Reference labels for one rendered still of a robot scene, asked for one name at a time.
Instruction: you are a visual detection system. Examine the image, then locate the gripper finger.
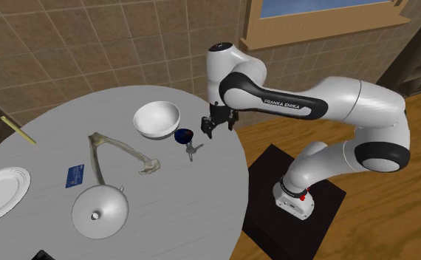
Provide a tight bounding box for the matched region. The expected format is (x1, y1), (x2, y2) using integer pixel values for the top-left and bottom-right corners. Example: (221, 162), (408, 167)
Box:
(200, 116), (214, 140)
(227, 109), (240, 131)

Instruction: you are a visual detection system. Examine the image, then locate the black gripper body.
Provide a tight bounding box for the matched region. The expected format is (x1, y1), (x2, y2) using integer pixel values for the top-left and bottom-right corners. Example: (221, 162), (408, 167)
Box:
(209, 102), (231, 126)

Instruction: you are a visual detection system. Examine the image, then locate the blue wine glass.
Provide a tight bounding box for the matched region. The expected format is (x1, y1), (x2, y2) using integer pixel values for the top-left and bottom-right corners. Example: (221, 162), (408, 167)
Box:
(174, 128), (205, 163)

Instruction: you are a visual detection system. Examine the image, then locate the white bowl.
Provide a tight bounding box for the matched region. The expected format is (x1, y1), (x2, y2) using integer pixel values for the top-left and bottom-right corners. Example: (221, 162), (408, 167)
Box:
(132, 100), (181, 141)

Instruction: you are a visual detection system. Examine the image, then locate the round grey table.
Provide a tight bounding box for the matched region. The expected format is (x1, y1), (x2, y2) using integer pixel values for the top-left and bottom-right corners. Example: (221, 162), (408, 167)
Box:
(0, 84), (250, 260)

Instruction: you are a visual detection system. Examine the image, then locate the pale wishbone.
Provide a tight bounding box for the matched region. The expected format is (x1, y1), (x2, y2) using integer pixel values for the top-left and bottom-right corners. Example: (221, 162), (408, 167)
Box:
(87, 131), (161, 187)

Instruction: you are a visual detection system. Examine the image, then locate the black robot stand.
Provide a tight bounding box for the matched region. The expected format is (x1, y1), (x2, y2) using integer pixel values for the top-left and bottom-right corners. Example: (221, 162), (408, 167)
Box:
(242, 143), (347, 260)

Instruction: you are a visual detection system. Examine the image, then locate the wooden framed window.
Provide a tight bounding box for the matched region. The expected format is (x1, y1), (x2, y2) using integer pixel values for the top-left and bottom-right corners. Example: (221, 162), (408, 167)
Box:
(239, 0), (414, 52)

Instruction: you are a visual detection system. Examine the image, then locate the white funnel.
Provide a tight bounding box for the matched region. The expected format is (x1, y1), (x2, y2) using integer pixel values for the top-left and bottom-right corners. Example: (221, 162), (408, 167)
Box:
(70, 183), (131, 241)

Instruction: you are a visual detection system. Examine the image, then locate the blue card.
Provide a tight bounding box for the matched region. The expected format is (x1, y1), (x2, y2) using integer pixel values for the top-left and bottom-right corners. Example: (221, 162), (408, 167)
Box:
(64, 163), (86, 190)

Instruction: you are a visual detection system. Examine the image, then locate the yellow stick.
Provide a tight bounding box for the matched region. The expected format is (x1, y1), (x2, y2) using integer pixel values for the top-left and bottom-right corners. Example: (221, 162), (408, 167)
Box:
(0, 114), (38, 146)

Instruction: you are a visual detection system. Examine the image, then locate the dark wooden shelf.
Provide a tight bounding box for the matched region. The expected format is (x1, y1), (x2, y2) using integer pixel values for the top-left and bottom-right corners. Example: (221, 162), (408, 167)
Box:
(375, 0), (421, 99)

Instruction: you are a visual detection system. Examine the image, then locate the black object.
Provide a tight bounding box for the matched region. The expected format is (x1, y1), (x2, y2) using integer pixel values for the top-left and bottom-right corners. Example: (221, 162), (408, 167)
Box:
(30, 249), (57, 260)

